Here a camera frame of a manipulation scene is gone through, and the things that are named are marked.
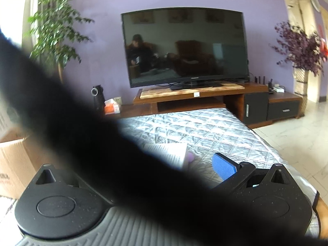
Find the purple leaf plant in vase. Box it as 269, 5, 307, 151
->
270, 21, 327, 117

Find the round white wall clock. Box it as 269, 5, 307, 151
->
310, 0, 321, 13

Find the wooden TV stand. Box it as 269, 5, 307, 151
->
114, 82, 302, 128

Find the white paper box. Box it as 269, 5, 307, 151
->
143, 143, 188, 171

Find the black blurred cable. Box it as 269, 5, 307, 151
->
0, 32, 328, 246

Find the black flat screen television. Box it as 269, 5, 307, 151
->
121, 7, 248, 88

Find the brown cardboard box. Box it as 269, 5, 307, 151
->
0, 130, 65, 200

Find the green leafy potted plant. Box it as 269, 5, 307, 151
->
28, 0, 95, 82

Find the silver quilted table cover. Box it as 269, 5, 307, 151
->
116, 107, 321, 239

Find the orange tissue box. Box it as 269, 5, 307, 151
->
104, 98, 121, 114

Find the black wifi router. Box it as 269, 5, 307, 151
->
250, 73, 266, 85

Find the black cylindrical speaker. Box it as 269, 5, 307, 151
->
91, 85, 105, 114

